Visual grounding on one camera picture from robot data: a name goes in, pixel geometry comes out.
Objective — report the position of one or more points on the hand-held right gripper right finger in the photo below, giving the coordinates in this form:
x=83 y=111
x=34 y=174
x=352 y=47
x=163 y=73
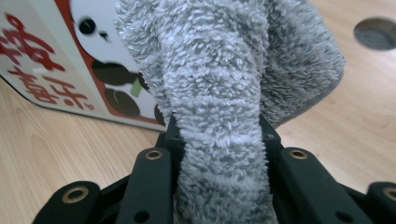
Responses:
x=271 y=140

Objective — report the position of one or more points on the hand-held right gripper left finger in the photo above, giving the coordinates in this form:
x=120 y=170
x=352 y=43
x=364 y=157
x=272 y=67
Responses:
x=171 y=137

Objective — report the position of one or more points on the grey fluffy towel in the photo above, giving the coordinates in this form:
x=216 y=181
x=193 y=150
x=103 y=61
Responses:
x=214 y=93

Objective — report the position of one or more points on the panda sign board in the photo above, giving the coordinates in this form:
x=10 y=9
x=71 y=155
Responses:
x=46 y=77

